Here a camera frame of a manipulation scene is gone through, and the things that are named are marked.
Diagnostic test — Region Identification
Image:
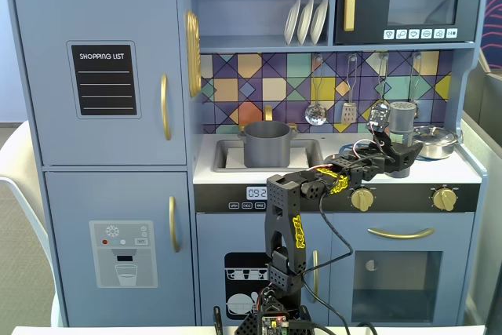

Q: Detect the gold toy faucet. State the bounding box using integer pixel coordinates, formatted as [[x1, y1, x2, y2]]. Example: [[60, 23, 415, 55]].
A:
[[237, 104, 299, 140]]

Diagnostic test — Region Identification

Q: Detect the gold microwave door handle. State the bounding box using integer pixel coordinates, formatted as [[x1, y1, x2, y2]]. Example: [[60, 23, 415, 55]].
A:
[[343, 0, 357, 33]]

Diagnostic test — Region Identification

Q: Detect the steel hanging ladle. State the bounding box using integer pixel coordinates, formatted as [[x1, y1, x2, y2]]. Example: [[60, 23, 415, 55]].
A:
[[375, 52, 390, 101]]

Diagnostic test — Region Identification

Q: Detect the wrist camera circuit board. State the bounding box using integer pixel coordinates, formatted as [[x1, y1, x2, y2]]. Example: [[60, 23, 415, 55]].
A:
[[366, 100, 392, 132]]

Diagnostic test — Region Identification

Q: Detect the gray cylindrical salt shaker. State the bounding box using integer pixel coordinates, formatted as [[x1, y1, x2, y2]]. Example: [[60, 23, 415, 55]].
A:
[[387, 101, 417, 179]]

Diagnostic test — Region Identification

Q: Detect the gold dishwasher door handle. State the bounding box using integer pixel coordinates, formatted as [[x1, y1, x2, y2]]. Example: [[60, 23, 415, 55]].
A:
[[311, 249, 321, 304]]

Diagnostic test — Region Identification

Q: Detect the gold oven door handle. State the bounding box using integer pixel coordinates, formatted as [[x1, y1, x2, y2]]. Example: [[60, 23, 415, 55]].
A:
[[367, 227, 435, 240]]

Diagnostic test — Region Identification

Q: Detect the blue wooden toy kitchen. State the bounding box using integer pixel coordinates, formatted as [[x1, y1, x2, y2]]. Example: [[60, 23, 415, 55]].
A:
[[4, 0, 491, 328]]

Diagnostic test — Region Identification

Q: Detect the steel slotted spatula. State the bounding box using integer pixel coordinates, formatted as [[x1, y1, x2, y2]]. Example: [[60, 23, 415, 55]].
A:
[[340, 53, 358, 126]]

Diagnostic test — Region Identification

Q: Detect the blue oven door with window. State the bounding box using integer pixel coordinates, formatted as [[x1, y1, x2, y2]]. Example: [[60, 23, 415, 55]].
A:
[[328, 212, 476, 326]]

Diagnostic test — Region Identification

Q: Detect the gold stove knob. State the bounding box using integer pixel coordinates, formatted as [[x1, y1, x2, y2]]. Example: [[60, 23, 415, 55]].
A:
[[432, 188, 457, 212], [350, 188, 373, 212]]

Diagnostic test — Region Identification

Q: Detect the gray toy sink basin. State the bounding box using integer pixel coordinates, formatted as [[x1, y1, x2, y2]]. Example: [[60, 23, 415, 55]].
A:
[[211, 138, 325, 173]]

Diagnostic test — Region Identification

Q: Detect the blue fridge door with list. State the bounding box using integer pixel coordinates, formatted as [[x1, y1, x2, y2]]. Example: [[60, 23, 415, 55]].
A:
[[13, 0, 188, 167]]

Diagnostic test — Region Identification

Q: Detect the red and black robot base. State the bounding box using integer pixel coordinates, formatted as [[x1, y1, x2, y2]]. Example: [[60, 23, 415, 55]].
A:
[[234, 283, 315, 335]]

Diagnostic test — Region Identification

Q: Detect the gold toy phone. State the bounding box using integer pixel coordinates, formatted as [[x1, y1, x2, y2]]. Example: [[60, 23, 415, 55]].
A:
[[184, 10, 202, 99]]

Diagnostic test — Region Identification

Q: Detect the steel round skimmer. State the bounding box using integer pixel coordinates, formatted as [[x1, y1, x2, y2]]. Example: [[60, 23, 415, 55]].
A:
[[304, 54, 329, 127]]

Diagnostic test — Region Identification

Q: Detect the toy microwave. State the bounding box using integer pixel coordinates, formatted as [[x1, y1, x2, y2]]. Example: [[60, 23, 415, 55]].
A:
[[333, 0, 483, 46]]

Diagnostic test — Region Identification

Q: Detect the blue dishwasher door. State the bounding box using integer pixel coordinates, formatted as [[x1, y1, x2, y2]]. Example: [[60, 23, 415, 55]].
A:
[[195, 213, 334, 327]]

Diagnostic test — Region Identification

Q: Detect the white curved chair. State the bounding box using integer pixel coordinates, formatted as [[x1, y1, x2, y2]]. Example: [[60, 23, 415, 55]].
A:
[[0, 119, 60, 328]]

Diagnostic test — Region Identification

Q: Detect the steel hanging utensil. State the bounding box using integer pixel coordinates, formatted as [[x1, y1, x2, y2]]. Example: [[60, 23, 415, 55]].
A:
[[407, 52, 424, 120]]

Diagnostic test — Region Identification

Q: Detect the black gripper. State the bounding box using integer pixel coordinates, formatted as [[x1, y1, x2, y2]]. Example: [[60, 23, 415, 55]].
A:
[[352, 141, 424, 185]]

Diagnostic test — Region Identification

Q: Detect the black usb camera cable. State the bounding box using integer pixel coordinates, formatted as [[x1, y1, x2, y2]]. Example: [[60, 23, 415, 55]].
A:
[[301, 189, 356, 335]]

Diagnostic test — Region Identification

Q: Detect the white toy plate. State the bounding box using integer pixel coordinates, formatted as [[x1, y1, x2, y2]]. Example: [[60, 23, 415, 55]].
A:
[[309, 0, 329, 44], [284, 0, 302, 46], [296, 0, 315, 46]]

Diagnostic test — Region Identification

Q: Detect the long black power cable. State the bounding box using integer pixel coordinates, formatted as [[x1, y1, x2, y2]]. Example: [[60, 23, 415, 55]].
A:
[[304, 321, 334, 335]]

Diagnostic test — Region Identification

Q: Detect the gold freezer door handle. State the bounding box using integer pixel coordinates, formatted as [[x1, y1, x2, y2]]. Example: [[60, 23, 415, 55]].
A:
[[168, 195, 181, 253]]

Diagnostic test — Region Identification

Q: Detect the blue freezer door with dispenser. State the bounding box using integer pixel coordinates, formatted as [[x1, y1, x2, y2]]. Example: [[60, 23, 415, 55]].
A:
[[43, 171, 197, 327]]

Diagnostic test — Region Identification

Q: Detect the gold fridge door handle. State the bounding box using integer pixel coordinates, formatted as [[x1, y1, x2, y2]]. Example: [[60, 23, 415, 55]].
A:
[[159, 73, 173, 141]]

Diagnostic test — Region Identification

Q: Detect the gray plastic pot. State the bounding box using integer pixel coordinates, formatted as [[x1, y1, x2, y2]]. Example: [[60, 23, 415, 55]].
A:
[[238, 121, 296, 169]]

